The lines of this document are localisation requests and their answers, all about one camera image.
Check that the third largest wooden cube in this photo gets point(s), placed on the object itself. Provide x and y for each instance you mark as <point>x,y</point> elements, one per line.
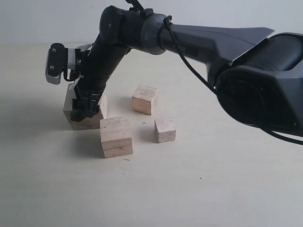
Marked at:
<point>145,99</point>

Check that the smallest wooden cube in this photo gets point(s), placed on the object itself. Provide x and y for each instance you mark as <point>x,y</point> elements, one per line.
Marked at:
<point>165,129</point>

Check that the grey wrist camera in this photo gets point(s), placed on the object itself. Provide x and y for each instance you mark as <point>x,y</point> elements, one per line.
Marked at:
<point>63,61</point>

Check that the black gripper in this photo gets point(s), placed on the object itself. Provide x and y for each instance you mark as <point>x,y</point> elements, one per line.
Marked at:
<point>92,79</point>

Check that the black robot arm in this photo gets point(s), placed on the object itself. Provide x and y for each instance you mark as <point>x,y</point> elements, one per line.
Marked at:
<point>256,76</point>

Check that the second largest wooden cube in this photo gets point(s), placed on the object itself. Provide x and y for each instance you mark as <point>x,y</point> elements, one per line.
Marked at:
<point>115,135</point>

